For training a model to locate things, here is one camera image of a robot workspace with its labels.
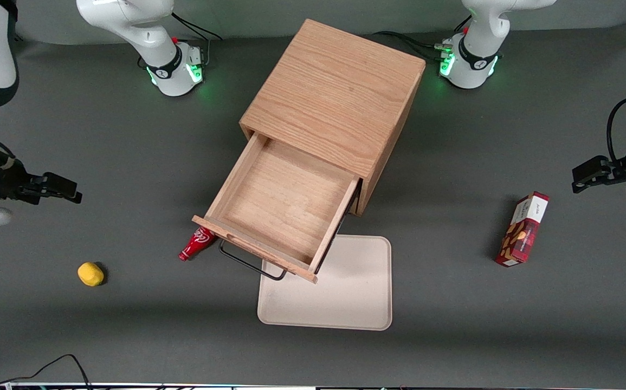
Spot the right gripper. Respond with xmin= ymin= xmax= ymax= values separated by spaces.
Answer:
xmin=0 ymin=154 xmax=83 ymax=206

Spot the wooden drawer with black handle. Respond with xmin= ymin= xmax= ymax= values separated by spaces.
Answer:
xmin=192 ymin=133 xmax=360 ymax=284

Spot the oak wooden drawer cabinet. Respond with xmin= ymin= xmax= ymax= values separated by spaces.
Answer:
xmin=240 ymin=18 xmax=427 ymax=217

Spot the red cookie box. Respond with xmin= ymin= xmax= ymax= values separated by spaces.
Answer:
xmin=495 ymin=191 xmax=550 ymax=267

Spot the yellow lemon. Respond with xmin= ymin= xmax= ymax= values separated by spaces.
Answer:
xmin=78 ymin=262 xmax=105 ymax=287

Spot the red cola bottle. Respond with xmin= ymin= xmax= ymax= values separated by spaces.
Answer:
xmin=178 ymin=226 xmax=217 ymax=262

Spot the beige rectangular tray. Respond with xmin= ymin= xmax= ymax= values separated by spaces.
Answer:
xmin=257 ymin=235 xmax=393 ymax=331

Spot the black cable on table edge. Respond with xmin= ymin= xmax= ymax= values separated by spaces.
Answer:
xmin=0 ymin=354 xmax=94 ymax=390

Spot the black cable at right arm base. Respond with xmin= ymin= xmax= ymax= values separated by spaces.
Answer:
xmin=171 ymin=10 xmax=223 ymax=67

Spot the black cable at arm base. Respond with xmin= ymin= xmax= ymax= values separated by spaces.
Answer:
xmin=372 ymin=15 xmax=473 ymax=63
xmin=171 ymin=10 xmax=223 ymax=67

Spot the black cable at left arm base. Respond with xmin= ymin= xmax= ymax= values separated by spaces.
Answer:
xmin=372 ymin=15 xmax=473 ymax=63

